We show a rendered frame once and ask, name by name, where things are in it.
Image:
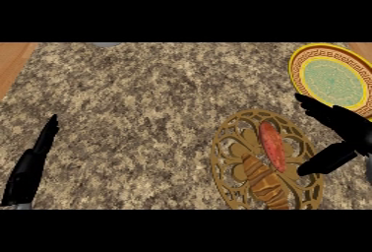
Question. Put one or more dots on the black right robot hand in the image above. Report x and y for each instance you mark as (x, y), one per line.
(347, 128)

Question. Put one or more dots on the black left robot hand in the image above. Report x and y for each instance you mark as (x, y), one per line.
(30, 170)

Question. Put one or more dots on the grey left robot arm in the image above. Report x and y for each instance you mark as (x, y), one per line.
(22, 206)

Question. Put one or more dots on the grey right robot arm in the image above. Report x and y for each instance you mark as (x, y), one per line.
(369, 170)

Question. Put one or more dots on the yellow-rimmed green patterned plate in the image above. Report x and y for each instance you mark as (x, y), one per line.
(332, 81)

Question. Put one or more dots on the gold openwork round placemat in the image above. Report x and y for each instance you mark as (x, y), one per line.
(251, 177)

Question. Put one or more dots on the pale grey rounded object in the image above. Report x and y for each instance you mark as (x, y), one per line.
(105, 44)

